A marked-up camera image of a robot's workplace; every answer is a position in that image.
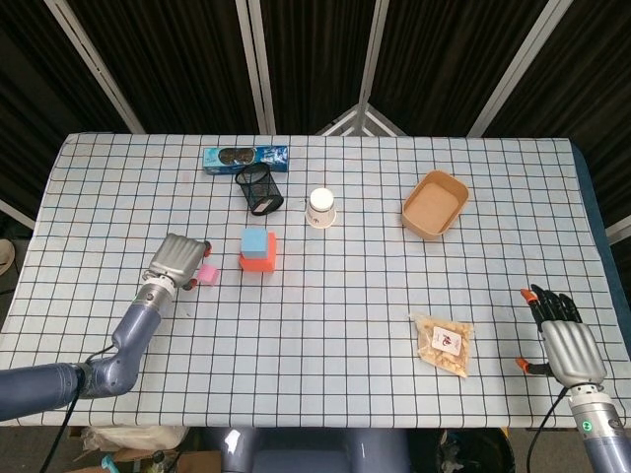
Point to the white paper cup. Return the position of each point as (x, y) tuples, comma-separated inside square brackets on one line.
[(321, 209)]

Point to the black white-framed folding screen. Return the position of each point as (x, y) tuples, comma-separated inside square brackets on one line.
[(172, 59)]

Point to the white round object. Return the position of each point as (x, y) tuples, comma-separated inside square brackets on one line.
[(5, 256)]

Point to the small pink foam block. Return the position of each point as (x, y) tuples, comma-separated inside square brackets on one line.
[(209, 274)]

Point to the black waste bin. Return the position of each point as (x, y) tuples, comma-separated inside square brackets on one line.
[(473, 451)]

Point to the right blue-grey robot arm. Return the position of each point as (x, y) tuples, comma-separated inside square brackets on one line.
[(599, 424)]

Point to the checkered light blue tablecloth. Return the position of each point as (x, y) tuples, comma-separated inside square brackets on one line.
[(320, 305)]

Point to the brown cardboard box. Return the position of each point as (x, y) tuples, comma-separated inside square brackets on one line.
[(197, 462)]

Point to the white plastic bag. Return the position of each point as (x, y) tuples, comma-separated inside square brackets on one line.
[(133, 437)]

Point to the brown paper bowl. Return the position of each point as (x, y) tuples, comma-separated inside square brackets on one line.
[(434, 204)]

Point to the black mesh pen holder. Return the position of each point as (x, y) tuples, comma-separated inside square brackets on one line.
[(259, 189)]

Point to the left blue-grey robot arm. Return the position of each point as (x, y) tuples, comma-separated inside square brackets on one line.
[(123, 345)]

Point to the blue cookie box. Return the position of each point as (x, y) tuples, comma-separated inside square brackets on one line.
[(271, 156)]

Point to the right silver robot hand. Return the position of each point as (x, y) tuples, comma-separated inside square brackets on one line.
[(572, 347)]

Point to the large orange foam block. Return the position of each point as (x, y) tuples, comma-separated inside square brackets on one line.
[(266, 266)]

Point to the clear snack bag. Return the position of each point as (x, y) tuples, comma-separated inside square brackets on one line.
[(443, 342)]

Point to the blue block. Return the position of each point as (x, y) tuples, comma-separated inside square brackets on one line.
[(254, 244)]

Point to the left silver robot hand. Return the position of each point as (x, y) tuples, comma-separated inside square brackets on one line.
[(175, 258)]

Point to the blue-grey robot torso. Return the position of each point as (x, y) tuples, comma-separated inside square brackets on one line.
[(305, 451)]

